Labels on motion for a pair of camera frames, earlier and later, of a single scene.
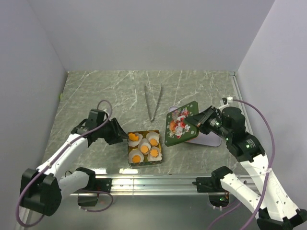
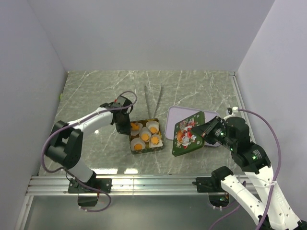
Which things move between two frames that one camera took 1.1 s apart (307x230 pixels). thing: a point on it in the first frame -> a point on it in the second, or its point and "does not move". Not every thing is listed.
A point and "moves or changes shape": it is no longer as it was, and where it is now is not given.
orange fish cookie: (132, 136) -> (135, 127)
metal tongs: (151, 118) does not move
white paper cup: (135, 152) -> (137, 144)
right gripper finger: (199, 119) -> (202, 129)
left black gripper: (118, 133) -> (125, 130)
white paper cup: (154, 155) -> (155, 141)
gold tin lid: (177, 129) -> (185, 140)
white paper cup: (135, 143) -> (136, 128)
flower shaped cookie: (154, 153) -> (154, 140)
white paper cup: (144, 146) -> (145, 134)
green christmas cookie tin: (144, 147) moves or changes shape
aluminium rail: (155, 185) does not move
